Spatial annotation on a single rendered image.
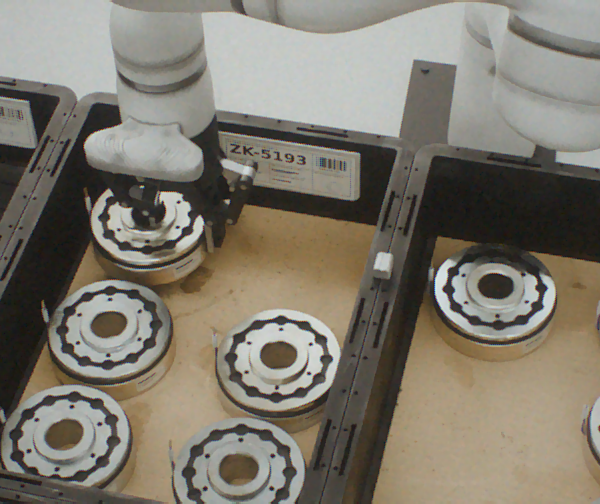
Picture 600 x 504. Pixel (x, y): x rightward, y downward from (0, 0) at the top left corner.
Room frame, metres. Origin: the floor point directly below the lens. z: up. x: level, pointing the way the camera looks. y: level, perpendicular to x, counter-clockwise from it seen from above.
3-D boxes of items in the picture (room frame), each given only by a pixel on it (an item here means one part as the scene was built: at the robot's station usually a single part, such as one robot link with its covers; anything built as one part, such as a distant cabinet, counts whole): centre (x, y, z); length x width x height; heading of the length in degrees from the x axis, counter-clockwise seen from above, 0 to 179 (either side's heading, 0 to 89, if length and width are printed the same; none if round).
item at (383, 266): (0.75, -0.07, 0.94); 0.02 x 0.01 x 0.01; 164
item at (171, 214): (0.87, 0.13, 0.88); 0.05 x 0.05 x 0.01
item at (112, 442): (0.66, 0.19, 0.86); 0.10 x 0.10 x 0.01
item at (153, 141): (0.84, 0.10, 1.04); 0.11 x 0.09 x 0.06; 165
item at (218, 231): (0.85, 0.06, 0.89); 0.03 x 0.01 x 0.05; 75
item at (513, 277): (0.78, -0.16, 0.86); 0.05 x 0.05 x 0.01
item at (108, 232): (0.87, 0.13, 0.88); 0.10 x 0.10 x 0.01
